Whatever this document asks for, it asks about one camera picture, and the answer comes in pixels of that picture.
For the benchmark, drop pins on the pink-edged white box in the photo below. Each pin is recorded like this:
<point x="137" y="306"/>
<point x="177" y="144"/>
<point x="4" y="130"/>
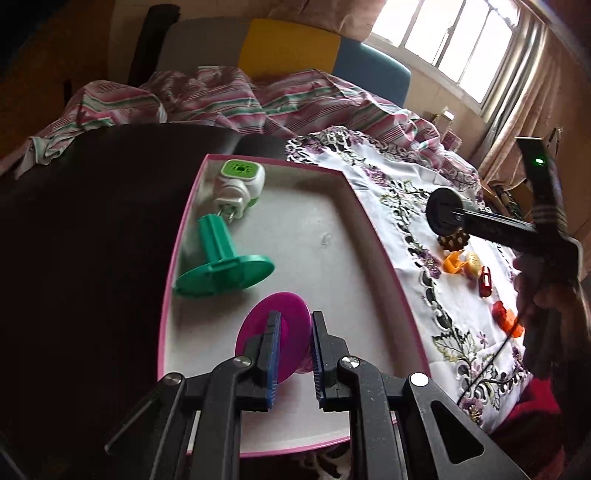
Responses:
<point x="314" y="240"/>

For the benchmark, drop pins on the black round disc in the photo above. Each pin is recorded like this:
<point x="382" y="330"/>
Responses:
<point x="441" y="212"/>

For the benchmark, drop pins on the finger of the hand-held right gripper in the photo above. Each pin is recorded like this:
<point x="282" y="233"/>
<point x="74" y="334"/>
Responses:
<point x="498" y="226"/>

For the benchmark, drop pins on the orange plastic block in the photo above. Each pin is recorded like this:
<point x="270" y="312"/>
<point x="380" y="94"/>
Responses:
<point x="513" y="324"/>

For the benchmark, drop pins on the pink striped blanket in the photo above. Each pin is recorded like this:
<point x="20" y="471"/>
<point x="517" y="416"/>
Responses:
<point x="221" y="97"/>

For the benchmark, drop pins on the orange plastic piece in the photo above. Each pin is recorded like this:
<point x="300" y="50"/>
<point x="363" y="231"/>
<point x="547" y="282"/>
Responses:
<point x="452" y="263"/>

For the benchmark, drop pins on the grey headboard panel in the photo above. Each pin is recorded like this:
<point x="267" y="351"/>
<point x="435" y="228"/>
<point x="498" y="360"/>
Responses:
<point x="198" y="46"/>

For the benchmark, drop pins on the red flat plastic piece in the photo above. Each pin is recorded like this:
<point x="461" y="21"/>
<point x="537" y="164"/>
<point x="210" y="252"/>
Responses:
<point x="498" y="311"/>

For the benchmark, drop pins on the beige curtain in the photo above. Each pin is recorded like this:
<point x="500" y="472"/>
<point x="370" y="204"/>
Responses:
<point x="540" y="92"/>

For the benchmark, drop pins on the person's right hand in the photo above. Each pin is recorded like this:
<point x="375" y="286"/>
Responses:
<point x="551" y="297"/>

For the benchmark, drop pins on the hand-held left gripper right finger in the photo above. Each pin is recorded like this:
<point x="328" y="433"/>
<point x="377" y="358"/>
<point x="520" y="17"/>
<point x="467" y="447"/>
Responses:
<point x="318" y="369"/>

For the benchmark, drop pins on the magenta plastic disc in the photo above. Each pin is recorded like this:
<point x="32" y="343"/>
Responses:
<point x="291" y="314"/>

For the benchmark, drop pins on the brown flower-shaped piece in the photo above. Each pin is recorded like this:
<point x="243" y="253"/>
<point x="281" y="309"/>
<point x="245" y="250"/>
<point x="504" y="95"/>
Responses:
<point x="455" y="241"/>

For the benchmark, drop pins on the yellow plastic piece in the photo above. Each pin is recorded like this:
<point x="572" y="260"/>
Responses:
<point x="473" y="262"/>

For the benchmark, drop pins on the red cloth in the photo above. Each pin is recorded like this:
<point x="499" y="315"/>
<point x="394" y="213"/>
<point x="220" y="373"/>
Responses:
<point x="531" y="415"/>

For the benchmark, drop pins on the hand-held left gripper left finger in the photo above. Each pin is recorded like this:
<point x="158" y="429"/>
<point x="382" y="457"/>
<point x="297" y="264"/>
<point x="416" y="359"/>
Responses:
<point x="273" y="364"/>

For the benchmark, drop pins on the blue headboard panel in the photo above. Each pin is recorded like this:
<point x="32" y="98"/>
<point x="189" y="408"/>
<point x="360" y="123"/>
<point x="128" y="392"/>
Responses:
<point x="374" y="67"/>

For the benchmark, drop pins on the red metallic capsule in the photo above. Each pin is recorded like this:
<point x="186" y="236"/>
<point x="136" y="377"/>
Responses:
<point x="485" y="281"/>

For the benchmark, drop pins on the white embroidered floral tablecloth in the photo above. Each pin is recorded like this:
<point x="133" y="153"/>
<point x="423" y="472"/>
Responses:
<point x="461" y="295"/>

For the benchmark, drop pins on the black chair back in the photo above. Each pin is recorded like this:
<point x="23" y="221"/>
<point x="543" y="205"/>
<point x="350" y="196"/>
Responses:
<point x="150" y="41"/>

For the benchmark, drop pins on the barred window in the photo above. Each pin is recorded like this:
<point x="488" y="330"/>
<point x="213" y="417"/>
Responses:
<point x="448" y="32"/>

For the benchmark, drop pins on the yellow headboard panel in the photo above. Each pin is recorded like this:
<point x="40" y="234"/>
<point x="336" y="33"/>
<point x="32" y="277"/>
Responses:
<point x="291" y="46"/>

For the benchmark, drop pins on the green plastic spool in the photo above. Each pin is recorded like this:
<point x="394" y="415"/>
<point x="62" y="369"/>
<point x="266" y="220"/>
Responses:
<point x="217" y="267"/>

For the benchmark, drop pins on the white green plug-in device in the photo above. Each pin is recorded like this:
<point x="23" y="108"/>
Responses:
<point x="240" y="184"/>

